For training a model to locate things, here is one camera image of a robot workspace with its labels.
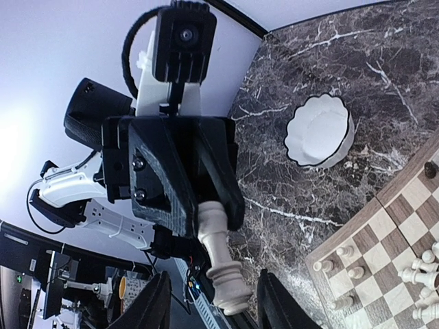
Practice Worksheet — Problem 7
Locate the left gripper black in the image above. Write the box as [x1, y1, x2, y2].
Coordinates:
[64, 78, 245, 238]

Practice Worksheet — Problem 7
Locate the wooden chessboard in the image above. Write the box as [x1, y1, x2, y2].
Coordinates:
[305, 135, 438, 328]

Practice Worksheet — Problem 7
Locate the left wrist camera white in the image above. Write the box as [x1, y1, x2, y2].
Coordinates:
[121, 1, 217, 115]

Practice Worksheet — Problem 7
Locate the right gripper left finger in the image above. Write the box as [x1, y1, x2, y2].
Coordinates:
[109, 271, 171, 329]

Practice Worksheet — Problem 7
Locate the white slotted cable duct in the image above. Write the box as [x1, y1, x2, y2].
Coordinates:
[174, 258, 230, 329]

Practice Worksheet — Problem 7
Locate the white pawn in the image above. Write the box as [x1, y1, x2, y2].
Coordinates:
[330, 296, 354, 310]
[313, 260, 334, 273]

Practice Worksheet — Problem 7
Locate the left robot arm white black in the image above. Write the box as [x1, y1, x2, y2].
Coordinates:
[29, 78, 245, 249]

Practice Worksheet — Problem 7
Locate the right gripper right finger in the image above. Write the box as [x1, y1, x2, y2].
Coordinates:
[257, 269, 320, 329]

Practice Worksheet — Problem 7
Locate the white scalloped bowl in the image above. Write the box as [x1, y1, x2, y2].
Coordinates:
[284, 93, 355, 169]

